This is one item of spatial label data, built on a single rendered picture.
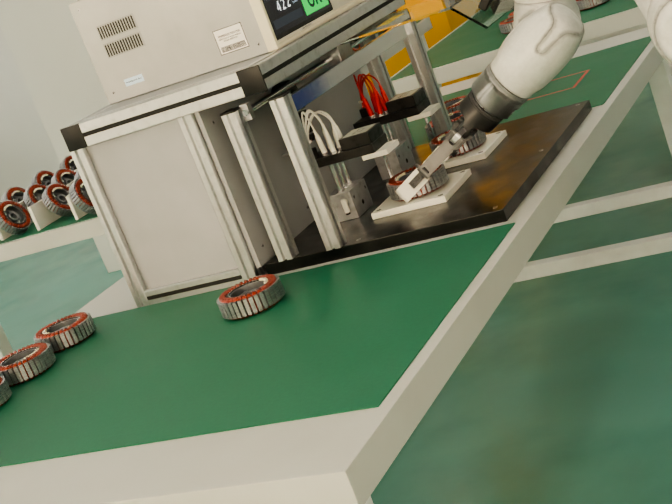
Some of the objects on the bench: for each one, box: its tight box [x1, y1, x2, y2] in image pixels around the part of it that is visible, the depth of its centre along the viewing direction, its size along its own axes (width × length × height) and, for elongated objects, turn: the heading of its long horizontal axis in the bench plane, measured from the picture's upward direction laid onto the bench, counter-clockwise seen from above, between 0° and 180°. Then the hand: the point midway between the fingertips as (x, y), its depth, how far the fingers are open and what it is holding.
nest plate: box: [444, 130, 507, 169], centre depth 251 cm, size 15×15×1 cm
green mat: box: [405, 36, 652, 147], centre depth 306 cm, size 94×61×1 cm, turn 118°
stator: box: [429, 129, 487, 158], centre depth 250 cm, size 11×11×4 cm
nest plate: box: [371, 169, 472, 220], centre depth 230 cm, size 15×15×1 cm
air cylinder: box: [374, 140, 416, 180], centre depth 257 cm, size 5×8×6 cm
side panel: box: [70, 113, 265, 308], centre depth 229 cm, size 28×3×32 cm, turn 118°
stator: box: [386, 163, 449, 201], centre depth 230 cm, size 11×11×4 cm
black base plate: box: [264, 100, 592, 274], centre depth 242 cm, size 47×64×2 cm
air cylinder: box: [329, 178, 373, 222], centre depth 237 cm, size 5×8×6 cm
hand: (418, 179), depth 230 cm, fingers closed on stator, 11 cm apart
